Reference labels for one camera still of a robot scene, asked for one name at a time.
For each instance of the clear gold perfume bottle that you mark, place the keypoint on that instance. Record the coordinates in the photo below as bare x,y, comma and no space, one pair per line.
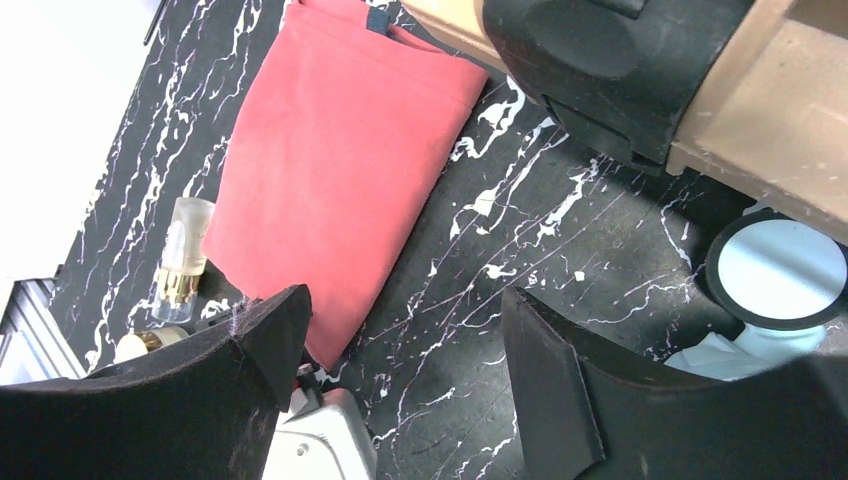
182,262

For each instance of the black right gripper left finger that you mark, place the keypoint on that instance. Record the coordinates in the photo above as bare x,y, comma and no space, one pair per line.
204,407

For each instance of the rust red cloth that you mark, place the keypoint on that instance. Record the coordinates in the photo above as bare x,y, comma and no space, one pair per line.
336,148

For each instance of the tan plastic toolbox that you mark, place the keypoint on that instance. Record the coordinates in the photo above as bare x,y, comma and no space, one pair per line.
751,93

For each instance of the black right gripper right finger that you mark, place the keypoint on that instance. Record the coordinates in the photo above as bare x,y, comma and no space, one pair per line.
588,408

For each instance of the light blue open suitcase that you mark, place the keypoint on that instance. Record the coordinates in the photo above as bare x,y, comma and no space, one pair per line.
754,351

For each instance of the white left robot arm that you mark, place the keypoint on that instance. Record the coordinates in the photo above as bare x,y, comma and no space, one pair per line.
321,436

